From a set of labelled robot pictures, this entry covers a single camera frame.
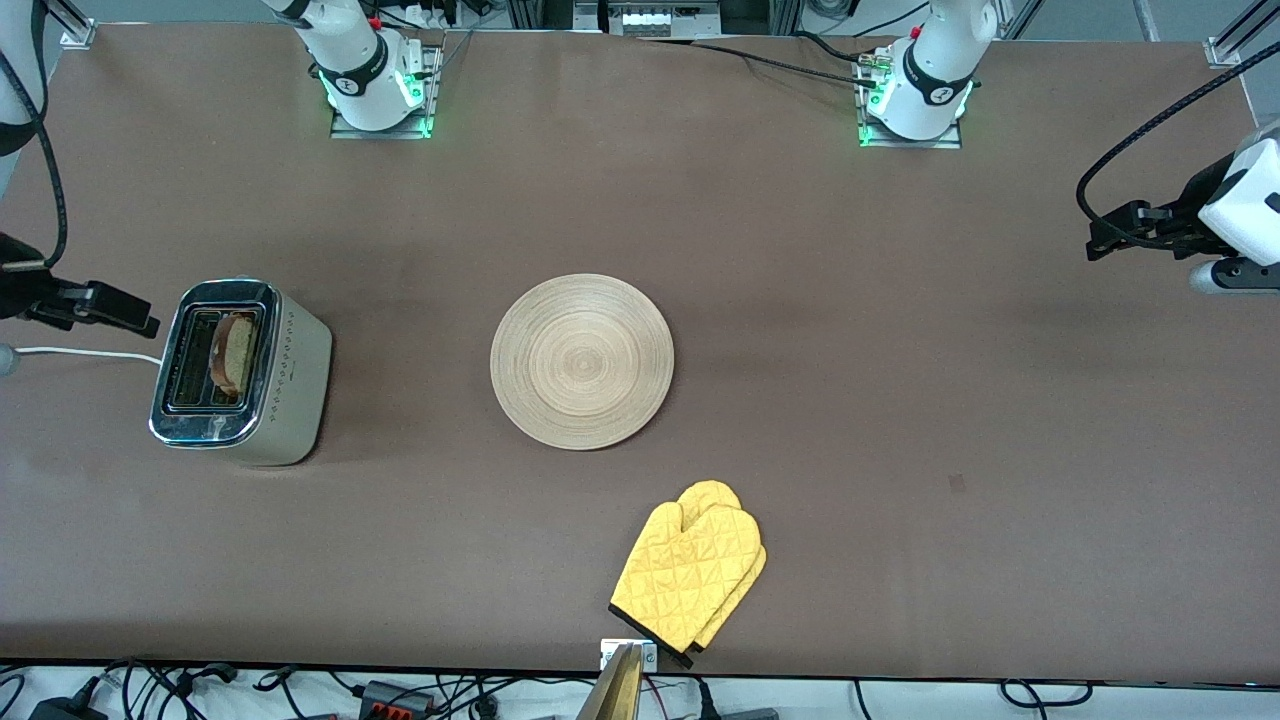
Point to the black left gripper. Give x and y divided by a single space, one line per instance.
1192 203

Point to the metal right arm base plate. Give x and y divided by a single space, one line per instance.
345 133

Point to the slice of brown bread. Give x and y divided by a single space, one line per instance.
235 355

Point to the silver table edge bracket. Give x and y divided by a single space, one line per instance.
648 655

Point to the white power strip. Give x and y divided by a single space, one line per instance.
650 18

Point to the round light wooden plate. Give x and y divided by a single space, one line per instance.
582 362

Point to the silver two-slot toaster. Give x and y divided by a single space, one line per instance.
290 400

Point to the silver table corner bracket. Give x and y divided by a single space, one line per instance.
78 35
1222 52

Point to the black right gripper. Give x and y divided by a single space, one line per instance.
20 290

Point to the black power adapter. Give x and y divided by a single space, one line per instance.
65 710

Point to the yellow quilted oven mitt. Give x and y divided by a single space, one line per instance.
710 493
690 570

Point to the gold aluminium profile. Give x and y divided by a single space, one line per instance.
615 695

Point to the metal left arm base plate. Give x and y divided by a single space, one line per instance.
868 138

